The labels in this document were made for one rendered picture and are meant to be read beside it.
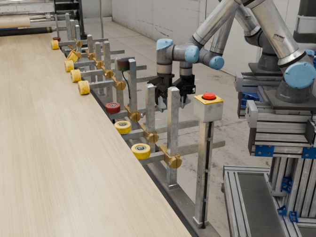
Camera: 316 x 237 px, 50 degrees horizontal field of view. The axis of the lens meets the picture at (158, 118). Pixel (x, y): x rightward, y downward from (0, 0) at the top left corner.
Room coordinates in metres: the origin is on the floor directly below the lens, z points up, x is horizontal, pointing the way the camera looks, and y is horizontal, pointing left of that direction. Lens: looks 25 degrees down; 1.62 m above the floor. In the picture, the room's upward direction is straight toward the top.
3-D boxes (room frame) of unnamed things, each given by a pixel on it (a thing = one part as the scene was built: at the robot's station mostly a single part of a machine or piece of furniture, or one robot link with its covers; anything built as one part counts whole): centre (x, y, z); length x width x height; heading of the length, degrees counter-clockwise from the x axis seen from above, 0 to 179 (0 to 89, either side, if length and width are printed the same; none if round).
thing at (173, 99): (1.25, -0.06, 0.93); 0.03 x 0.03 x 0.48; 23
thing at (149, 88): (1.48, 0.04, 0.87); 0.03 x 0.03 x 0.48; 23
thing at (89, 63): (2.45, 0.41, 0.95); 0.50 x 0.04 x 0.04; 113
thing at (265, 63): (1.97, -0.68, 1.09); 0.15 x 0.15 x 0.10
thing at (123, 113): (1.78, 0.07, 0.84); 0.43 x 0.03 x 0.04; 113
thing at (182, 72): (1.88, -0.16, 1.05); 0.08 x 0.08 x 0.05
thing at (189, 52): (1.53, -0.13, 1.24); 0.11 x 0.11 x 0.08; 71
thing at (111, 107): (1.71, 0.25, 0.85); 0.08 x 0.08 x 0.11
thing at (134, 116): (1.73, 0.15, 0.85); 0.13 x 0.06 x 0.05; 23
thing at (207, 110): (1.01, -0.16, 1.18); 0.07 x 0.07 x 0.08; 23
